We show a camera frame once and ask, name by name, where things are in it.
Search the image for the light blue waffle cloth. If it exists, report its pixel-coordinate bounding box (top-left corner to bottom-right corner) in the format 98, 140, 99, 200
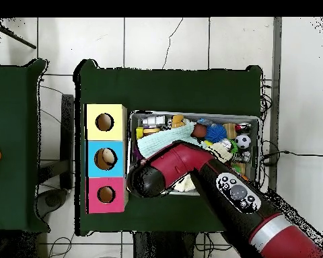
137, 122, 203, 159

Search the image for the wooden box with three holes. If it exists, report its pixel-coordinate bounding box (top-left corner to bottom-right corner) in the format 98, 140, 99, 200
84, 103, 129, 214

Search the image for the shallow clear mesh bin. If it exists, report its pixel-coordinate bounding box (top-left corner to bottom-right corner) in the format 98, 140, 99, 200
126, 110, 260, 197

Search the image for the tan plush animal toy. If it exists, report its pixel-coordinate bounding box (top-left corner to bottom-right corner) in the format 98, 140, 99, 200
170, 114, 186, 129

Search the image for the small brown toy football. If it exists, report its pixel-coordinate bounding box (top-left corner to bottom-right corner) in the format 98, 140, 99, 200
190, 124, 208, 139

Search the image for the dark green table cloth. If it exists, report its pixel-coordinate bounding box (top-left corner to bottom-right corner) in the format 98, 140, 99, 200
73, 58, 263, 237

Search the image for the blue spiky rubber ball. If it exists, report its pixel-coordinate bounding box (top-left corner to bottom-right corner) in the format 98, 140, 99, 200
204, 123, 228, 144

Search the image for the cream knitted cloth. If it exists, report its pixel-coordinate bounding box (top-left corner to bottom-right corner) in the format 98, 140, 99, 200
174, 142, 234, 193

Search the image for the light wooden block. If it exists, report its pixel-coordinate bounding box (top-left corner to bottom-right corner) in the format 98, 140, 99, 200
222, 122, 238, 140

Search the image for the small black-white soccer ball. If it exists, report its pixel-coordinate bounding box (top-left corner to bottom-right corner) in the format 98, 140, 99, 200
234, 133, 252, 150

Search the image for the black floor beam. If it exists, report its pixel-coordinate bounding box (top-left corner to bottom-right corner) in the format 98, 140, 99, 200
60, 93, 75, 190

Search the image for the grey floor foot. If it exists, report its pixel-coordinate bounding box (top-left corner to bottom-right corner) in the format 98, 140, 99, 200
37, 187, 69, 217

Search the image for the dark green side table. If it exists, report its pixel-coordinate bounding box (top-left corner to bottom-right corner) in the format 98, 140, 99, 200
0, 58, 50, 233

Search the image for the black tripod leg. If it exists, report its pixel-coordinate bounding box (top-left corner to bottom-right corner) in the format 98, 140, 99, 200
0, 24, 37, 50

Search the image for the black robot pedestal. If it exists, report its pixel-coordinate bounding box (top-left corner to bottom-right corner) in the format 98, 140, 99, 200
133, 232, 197, 258

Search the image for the black floor cable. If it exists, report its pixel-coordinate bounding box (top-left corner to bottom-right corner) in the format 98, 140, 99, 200
260, 139, 323, 166

